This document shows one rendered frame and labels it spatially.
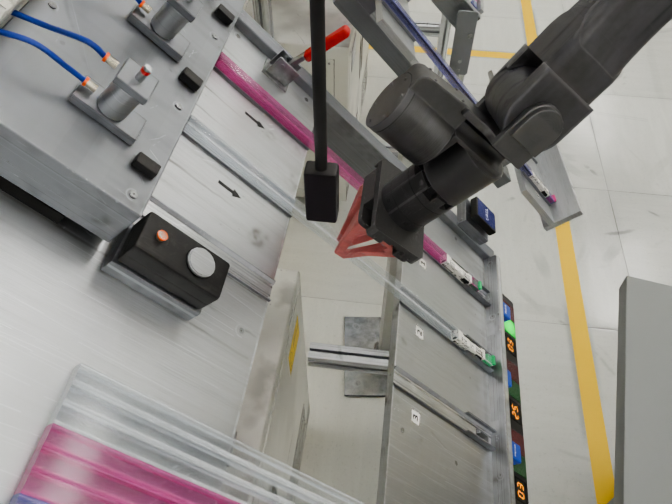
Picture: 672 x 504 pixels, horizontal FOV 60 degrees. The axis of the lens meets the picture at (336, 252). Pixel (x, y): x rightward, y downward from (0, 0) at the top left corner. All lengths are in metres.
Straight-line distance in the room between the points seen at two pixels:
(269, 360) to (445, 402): 0.33
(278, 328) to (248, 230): 0.42
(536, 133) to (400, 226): 0.16
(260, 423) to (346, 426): 0.69
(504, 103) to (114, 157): 0.31
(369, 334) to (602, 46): 1.28
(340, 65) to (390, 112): 1.15
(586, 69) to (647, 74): 2.47
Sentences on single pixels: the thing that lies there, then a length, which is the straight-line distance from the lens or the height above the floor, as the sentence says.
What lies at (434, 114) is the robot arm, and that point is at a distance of 0.51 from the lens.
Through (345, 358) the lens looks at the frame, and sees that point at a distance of 1.29.
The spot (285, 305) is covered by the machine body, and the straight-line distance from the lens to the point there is 1.00.
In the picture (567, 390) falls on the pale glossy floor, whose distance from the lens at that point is 1.73.
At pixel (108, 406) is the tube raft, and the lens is 0.43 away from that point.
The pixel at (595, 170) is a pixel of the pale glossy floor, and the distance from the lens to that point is 2.36.
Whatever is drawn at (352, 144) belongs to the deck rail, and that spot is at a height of 0.93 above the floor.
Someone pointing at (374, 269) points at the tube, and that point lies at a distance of 0.67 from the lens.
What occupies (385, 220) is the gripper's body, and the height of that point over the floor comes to 1.02.
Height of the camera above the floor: 1.43
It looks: 49 degrees down
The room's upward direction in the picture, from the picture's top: straight up
